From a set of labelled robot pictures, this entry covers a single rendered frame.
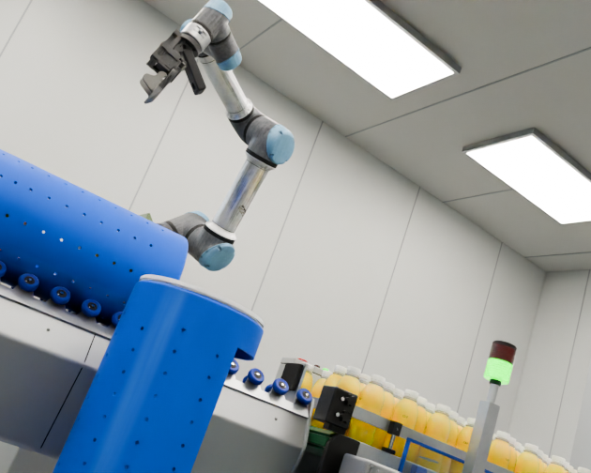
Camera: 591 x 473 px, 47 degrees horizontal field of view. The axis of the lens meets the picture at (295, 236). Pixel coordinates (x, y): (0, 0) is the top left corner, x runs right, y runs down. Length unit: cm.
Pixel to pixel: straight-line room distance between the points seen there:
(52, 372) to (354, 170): 442
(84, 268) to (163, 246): 20
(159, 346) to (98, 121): 363
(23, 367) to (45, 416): 12
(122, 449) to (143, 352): 17
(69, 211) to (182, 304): 45
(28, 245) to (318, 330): 400
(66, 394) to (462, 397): 517
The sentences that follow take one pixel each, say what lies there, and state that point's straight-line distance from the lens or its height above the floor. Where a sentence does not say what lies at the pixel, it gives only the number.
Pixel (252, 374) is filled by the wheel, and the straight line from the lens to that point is 175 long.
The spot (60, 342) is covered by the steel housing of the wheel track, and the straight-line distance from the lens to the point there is 160.
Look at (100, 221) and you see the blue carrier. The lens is 164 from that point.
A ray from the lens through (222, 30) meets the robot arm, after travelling 192.
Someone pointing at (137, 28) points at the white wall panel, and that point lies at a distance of 512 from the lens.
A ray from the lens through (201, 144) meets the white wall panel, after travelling 505.
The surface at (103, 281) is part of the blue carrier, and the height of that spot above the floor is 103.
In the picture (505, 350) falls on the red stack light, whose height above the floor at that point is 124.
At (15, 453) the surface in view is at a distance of 211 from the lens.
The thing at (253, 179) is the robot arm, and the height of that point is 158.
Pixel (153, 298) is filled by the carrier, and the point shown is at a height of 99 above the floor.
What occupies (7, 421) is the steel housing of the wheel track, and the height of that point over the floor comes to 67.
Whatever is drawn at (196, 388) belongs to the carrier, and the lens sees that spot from 128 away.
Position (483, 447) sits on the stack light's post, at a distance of 182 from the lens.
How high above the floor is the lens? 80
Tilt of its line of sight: 18 degrees up
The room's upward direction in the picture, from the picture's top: 20 degrees clockwise
